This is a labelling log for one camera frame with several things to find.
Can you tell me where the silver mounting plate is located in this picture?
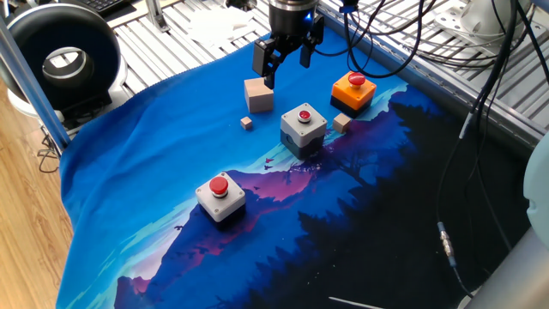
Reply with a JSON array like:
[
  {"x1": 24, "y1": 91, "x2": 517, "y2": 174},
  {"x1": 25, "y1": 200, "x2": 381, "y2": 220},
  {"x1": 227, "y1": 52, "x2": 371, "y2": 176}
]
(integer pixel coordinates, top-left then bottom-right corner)
[{"x1": 432, "y1": 0, "x2": 540, "y2": 59}]

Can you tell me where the grey box small red button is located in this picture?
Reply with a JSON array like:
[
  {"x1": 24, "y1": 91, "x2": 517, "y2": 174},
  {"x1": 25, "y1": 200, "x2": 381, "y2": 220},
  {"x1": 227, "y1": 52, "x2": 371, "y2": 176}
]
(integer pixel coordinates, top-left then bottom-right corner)
[{"x1": 280, "y1": 101, "x2": 329, "y2": 161}]

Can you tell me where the grey box large red button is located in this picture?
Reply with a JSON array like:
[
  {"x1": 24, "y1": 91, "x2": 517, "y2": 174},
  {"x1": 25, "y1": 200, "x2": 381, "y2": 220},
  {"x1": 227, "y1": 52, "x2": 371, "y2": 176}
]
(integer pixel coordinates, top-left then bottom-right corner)
[{"x1": 195, "y1": 171, "x2": 247, "y2": 228}]

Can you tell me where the black keyboard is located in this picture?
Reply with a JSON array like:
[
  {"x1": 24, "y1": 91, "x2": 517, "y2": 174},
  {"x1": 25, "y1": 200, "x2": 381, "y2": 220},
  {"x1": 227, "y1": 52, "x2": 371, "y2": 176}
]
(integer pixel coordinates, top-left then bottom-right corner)
[{"x1": 79, "y1": 0, "x2": 136, "y2": 16}]

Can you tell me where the black camera cable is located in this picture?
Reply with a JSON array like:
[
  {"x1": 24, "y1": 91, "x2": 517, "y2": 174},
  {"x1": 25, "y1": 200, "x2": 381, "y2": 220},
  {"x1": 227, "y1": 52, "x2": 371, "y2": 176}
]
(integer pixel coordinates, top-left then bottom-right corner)
[{"x1": 341, "y1": 0, "x2": 425, "y2": 81}]

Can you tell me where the silver metal bracket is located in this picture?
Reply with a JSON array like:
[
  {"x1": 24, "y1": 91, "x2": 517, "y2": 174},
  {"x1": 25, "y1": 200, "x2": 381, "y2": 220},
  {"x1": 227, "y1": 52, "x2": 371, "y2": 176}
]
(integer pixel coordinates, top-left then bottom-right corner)
[{"x1": 143, "y1": 0, "x2": 171, "y2": 33}]

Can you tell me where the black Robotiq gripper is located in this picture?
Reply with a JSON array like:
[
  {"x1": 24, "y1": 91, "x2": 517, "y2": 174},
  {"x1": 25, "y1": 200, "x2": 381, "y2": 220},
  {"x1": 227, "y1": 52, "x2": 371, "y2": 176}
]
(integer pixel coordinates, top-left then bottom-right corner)
[{"x1": 251, "y1": 8, "x2": 326, "y2": 90}]

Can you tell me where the white rounded stand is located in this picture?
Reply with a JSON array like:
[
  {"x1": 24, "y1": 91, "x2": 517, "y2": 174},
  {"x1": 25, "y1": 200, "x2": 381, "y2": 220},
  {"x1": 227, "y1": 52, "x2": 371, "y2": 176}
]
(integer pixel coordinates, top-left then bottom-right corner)
[{"x1": 461, "y1": 0, "x2": 516, "y2": 38}]

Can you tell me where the aluminium frame post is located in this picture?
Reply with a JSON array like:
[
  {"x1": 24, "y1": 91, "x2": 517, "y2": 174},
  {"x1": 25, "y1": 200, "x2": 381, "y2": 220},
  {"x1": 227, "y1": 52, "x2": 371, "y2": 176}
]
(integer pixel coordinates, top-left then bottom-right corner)
[{"x1": 0, "y1": 16, "x2": 72, "y2": 151}]

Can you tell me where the large wooden cube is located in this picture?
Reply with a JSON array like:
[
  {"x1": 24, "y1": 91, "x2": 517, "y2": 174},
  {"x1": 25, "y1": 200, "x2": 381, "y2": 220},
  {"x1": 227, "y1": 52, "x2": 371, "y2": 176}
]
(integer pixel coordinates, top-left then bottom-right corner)
[{"x1": 244, "y1": 76, "x2": 275, "y2": 114}]

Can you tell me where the small wooden cube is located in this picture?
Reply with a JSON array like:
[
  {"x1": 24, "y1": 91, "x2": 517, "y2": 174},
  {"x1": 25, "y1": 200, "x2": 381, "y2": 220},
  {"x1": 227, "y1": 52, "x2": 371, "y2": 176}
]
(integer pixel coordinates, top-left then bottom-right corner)
[{"x1": 332, "y1": 112, "x2": 353, "y2": 135}]

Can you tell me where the blue mountain print cloth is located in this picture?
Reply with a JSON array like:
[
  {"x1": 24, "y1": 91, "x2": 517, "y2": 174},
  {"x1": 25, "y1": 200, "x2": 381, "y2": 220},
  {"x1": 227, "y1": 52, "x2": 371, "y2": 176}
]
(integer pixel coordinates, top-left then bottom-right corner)
[{"x1": 55, "y1": 25, "x2": 535, "y2": 309}]

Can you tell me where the white paper sheet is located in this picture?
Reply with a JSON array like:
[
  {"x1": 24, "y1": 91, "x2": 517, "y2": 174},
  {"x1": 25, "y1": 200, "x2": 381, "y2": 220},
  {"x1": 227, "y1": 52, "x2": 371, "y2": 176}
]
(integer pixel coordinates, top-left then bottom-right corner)
[{"x1": 186, "y1": 6, "x2": 258, "y2": 48}]

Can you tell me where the orange box red button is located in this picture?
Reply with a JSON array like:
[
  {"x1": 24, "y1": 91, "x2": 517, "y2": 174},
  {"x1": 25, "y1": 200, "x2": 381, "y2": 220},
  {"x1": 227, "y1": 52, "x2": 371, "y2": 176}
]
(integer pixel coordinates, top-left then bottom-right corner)
[{"x1": 329, "y1": 70, "x2": 377, "y2": 119}]

